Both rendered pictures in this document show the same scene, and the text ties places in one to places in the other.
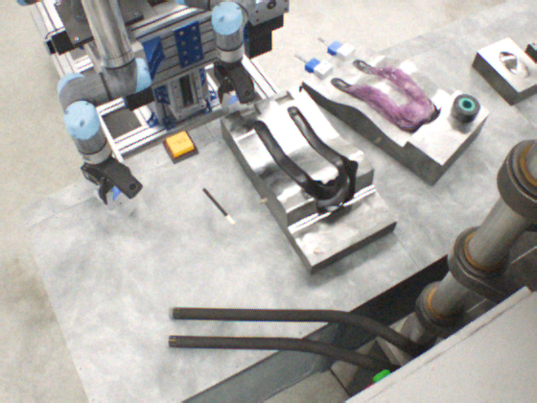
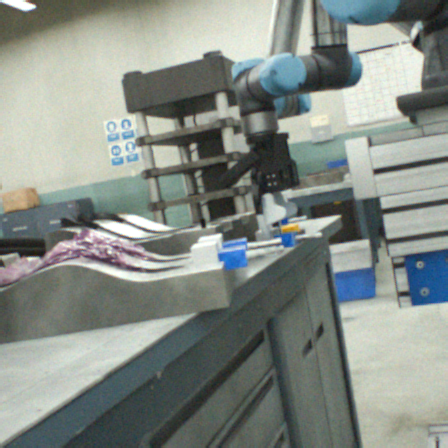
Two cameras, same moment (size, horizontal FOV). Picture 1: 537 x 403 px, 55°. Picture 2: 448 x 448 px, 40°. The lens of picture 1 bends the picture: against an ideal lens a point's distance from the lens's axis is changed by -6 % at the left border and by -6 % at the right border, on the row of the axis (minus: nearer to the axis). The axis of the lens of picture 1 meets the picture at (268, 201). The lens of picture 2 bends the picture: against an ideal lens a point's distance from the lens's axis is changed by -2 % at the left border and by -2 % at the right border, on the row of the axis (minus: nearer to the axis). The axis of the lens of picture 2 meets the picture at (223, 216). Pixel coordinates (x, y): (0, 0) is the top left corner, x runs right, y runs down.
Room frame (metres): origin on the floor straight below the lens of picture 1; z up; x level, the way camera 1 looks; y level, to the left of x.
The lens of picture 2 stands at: (1.96, -0.82, 0.96)
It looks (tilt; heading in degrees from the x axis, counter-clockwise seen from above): 3 degrees down; 139
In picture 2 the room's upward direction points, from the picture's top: 11 degrees counter-clockwise
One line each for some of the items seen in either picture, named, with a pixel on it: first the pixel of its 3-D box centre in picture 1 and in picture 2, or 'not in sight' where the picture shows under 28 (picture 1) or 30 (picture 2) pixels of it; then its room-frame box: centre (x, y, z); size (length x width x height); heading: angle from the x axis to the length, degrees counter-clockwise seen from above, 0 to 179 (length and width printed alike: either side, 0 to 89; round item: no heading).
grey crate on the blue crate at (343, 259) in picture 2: not in sight; (328, 259); (-0.94, 2.62, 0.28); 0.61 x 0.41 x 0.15; 33
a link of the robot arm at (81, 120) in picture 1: (84, 127); not in sight; (0.76, 0.41, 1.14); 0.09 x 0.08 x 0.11; 24
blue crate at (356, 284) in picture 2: not in sight; (332, 283); (-0.94, 2.62, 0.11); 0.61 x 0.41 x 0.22; 33
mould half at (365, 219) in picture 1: (305, 168); (131, 246); (0.82, -0.10, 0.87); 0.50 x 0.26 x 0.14; 28
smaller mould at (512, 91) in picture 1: (509, 71); not in sight; (1.21, -0.80, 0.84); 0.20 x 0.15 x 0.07; 28
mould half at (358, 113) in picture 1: (393, 101); (72, 282); (1.06, -0.38, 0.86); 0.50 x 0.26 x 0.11; 45
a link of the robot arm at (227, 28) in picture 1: (227, 25); (253, 87); (1.07, 0.09, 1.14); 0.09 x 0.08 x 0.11; 161
